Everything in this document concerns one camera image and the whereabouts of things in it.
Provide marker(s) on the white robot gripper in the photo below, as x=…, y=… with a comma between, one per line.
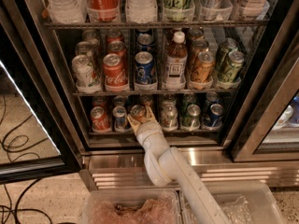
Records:
x=148, y=131

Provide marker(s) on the orange soda can front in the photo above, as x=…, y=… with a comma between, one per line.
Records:
x=138, y=113

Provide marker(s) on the orange soda can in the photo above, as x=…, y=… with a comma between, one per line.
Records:
x=146, y=99
x=138, y=113

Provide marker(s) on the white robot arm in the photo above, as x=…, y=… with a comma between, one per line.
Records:
x=165, y=164

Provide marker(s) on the orange soda can rear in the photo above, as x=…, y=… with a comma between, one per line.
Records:
x=146, y=99

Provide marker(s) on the white blue can bottom front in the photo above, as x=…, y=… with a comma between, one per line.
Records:
x=120, y=117

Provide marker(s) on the white blue can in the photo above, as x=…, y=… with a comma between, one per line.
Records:
x=119, y=100
x=120, y=117

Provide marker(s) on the silver green can bottom front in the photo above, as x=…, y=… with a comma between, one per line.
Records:
x=169, y=117

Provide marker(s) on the silver green can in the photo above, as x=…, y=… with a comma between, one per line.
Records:
x=169, y=117
x=169, y=99

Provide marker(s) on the white blue can bottom rear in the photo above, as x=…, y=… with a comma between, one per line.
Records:
x=119, y=100

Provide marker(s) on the silver green can bottom rear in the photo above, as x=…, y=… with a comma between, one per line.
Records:
x=169, y=99

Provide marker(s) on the red cola can bottom front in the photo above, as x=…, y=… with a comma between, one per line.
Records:
x=99, y=118

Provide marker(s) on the red cola can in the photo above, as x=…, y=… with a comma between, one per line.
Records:
x=99, y=101
x=114, y=70
x=117, y=47
x=114, y=35
x=99, y=118

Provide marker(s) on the red cola can bottom rear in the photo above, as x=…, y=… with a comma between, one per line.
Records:
x=99, y=101

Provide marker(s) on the blue pepsi can middle front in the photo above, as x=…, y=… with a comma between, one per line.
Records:
x=143, y=67

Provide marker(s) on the blue pepsi can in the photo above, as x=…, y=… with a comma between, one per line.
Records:
x=145, y=42
x=143, y=67

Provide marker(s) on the steel fridge base grille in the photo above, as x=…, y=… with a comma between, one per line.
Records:
x=124, y=169

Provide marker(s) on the red cola can middle front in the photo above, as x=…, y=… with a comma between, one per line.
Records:
x=114, y=70

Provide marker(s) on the white can middle front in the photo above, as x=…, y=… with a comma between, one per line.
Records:
x=84, y=71

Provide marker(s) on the orange lacroix can front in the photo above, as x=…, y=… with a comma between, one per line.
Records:
x=202, y=66

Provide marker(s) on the orange lacroix can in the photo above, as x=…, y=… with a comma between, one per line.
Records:
x=198, y=45
x=194, y=33
x=202, y=66

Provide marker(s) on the red cola can middle rear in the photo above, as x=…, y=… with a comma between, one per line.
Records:
x=114, y=35

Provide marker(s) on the white can middle rear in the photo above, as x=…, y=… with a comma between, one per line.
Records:
x=91, y=36

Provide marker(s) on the green lacroix can front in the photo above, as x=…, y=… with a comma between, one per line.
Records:
x=231, y=66

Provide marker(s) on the green lacroix can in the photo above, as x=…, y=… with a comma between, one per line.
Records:
x=223, y=50
x=231, y=66

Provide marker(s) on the orange lacroix can rear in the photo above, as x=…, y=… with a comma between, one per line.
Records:
x=194, y=33

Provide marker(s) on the open glass fridge door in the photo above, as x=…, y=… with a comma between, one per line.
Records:
x=38, y=130

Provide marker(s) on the green lacroix can rear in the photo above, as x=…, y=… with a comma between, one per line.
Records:
x=223, y=50

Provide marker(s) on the red cola bottle top shelf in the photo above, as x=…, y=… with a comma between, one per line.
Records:
x=106, y=9

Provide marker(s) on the right glass fridge door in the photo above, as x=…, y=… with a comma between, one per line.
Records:
x=272, y=133

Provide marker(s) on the brown tea bottle white cap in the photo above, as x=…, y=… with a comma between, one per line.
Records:
x=176, y=58

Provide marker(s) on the left clear plastic bin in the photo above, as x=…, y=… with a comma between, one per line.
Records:
x=132, y=206

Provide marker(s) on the clear plastic bin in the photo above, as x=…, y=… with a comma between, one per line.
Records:
x=232, y=202
x=132, y=206

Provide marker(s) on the clear water bottle centre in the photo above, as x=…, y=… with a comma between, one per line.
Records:
x=141, y=11

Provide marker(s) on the clear water bottle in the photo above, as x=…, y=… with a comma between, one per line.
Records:
x=67, y=11
x=141, y=11

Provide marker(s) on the right clear plastic bin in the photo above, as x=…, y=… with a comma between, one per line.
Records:
x=232, y=202

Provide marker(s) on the clear water bottle left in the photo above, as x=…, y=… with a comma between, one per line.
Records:
x=67, y=11

